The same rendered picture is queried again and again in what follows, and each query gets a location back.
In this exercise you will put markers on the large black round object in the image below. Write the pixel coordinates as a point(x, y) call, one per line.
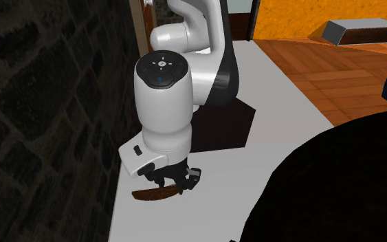
point(334, 187)

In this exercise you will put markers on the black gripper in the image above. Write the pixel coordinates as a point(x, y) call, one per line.
point(173, 171)

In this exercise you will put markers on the grey box with brown front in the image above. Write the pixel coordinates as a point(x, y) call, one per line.
point(364, 33)

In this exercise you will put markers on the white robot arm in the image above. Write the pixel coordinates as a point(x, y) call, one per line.
point(166, 110)

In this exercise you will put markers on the dark robot stand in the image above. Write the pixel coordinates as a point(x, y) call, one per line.
point(223, 129)

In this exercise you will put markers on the brown curved wooden dish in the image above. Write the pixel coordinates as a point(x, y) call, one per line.
point(153, 194)

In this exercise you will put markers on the dark framed glass door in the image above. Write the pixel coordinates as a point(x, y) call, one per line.
point(243, 20)

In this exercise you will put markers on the brown wooden door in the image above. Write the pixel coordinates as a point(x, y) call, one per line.
point(144, 30)

